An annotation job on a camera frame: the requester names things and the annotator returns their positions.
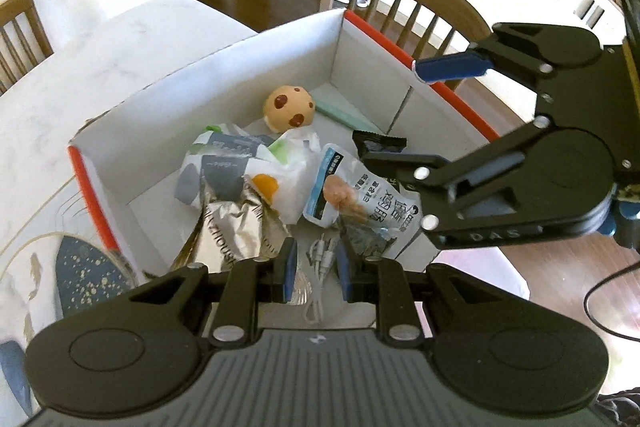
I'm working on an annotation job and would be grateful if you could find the silver foil snack bag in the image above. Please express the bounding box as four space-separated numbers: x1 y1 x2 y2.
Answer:
170 182 292 273

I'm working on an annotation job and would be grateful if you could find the black cable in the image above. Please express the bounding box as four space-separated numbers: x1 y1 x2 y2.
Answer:
583 263 640 342

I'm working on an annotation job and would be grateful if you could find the far wooden chair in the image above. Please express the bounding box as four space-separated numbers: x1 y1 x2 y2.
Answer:
0 0 53 94

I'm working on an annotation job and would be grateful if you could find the chocolate chip bun toy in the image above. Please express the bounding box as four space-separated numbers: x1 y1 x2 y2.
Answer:
262 86 316 133

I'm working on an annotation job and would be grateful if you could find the red white cardboard box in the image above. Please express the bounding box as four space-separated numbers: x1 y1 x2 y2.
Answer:
67 8 532 308

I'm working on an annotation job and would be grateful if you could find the white grey plastic bag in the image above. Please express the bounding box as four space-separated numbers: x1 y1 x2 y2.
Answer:
174 124 321 225

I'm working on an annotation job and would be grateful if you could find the chicken sausage snack packet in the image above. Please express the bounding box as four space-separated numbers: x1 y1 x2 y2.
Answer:
303 143 422 259

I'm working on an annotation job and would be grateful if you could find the white cable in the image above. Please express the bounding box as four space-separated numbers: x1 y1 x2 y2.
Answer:
292 231 344 325

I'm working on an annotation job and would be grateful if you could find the green flat packet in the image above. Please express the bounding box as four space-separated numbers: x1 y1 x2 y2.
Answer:
311 86 380 132

